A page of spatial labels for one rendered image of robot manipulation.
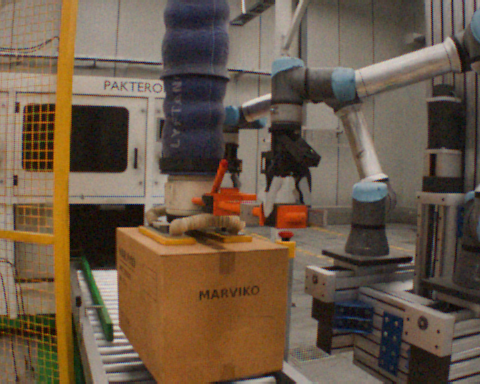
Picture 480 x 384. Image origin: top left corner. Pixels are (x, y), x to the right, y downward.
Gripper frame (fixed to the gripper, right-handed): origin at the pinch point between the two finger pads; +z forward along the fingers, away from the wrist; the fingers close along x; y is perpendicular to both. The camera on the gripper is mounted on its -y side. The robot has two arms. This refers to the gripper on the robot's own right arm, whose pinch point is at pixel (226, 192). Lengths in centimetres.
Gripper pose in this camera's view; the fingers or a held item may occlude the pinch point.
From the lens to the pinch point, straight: 200.0
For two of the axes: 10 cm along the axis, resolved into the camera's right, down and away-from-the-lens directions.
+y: 4.2, 0.7, -9.0
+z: -0.2, 10.0, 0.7
